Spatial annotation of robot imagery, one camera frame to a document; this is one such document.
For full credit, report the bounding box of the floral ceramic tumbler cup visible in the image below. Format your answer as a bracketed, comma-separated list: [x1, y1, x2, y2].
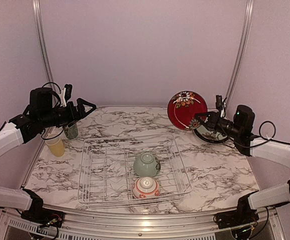
[64, 123, 79, 140]

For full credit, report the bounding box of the black rimmed grey plate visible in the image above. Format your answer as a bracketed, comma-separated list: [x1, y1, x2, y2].
[193, 126, 228, 145]

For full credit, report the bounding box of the light teal plate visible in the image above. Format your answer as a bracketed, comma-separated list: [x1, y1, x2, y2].
[196, 126, 228, 143]

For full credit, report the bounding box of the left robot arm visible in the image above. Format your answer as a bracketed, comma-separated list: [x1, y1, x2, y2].
[0, 84, 97, 223]

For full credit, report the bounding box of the left aluminium frame post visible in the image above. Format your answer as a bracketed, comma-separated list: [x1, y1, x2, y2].
[32, 0, 54, 82]

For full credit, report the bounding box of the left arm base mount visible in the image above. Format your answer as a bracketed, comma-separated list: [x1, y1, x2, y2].
[21, 207, 64, 228]

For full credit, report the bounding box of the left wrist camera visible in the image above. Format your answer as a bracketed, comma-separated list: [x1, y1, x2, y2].
[59, 84, 73, 107]

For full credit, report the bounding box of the white and pink bowl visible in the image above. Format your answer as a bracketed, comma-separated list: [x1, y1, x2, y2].
[131, 176, 161, 199]

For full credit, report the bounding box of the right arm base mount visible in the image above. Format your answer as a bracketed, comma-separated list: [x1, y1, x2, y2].
[213, 209, 259, 229]

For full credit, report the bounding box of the pale green ceramic bowl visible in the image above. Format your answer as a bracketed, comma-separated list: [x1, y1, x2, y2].
[133, 152, 161, 177]

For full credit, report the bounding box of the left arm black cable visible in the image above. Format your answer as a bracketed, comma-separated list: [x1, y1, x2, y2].
[41, 82, 63, 140]

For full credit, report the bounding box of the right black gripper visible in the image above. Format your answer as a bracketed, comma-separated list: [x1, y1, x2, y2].
[195, 111, 242, 139]

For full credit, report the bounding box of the yellow mug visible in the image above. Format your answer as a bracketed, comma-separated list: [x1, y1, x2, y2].
[45, 133, 65, 157]

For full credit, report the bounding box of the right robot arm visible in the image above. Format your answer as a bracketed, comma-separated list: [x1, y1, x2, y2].
[194, 105, 290, 224]

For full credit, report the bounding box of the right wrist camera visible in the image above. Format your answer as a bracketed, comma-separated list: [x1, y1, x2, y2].
[215, 95, 227, 118]

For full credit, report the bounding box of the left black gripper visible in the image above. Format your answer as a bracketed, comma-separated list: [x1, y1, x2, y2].
[39, 97, 96, 129]

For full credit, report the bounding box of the aluminium frame post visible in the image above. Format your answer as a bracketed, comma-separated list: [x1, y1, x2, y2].
[32, 0, 54, 82]
[225, 0, 254, 105]

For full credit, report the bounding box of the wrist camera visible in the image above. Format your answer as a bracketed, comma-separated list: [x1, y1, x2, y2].
[215, 95, 227, 118]
[59, 84, 73, 107]

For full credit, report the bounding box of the dark red floral plate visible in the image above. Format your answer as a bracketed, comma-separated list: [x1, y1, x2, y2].
[167, 90, 208, 131]

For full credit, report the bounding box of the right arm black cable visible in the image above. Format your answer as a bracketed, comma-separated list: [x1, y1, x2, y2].
[216, 120, 290, 150]

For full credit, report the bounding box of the aluminium front frame rail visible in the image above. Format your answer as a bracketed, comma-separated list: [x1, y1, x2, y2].
[0, 205, 285, 240]

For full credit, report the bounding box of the white wire dish rack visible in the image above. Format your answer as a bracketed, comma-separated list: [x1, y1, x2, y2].
[77, 133, 192, 208]

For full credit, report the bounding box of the right aluminium frame post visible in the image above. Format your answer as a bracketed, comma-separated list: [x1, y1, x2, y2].
[225, 0, 254, 105]

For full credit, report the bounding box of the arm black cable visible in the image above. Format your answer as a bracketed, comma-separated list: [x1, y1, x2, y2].
[216, 120, 290, 150]
[41, 82, 63, 140]

